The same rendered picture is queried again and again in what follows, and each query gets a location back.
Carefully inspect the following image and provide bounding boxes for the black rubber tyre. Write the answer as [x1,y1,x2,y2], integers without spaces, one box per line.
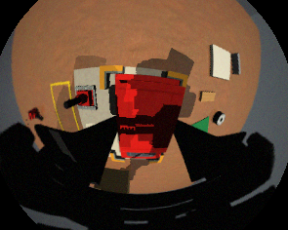
[214,112,226,126]

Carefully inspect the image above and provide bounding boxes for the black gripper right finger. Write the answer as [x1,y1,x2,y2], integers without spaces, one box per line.
[174,119,246,182]

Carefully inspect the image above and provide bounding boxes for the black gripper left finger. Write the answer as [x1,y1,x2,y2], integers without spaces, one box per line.
[34,115,117,185]

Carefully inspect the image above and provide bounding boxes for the green flat mat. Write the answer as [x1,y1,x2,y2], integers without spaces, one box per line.
[191,116,209,132]

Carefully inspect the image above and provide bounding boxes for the tan flat bar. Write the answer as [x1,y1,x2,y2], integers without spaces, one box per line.
[199,91,215,102]

